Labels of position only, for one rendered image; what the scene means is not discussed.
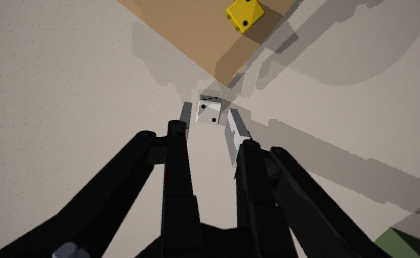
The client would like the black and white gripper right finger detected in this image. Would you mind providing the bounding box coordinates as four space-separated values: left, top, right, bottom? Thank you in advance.
224 108 393 258

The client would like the yellow die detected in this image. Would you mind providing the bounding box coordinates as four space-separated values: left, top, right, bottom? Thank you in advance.
225 0 265 33

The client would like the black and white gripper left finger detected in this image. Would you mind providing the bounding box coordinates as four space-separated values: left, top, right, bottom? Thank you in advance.
0 102 208 258

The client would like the tan square mat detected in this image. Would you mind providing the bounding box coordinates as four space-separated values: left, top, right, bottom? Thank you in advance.
117 0 296 86

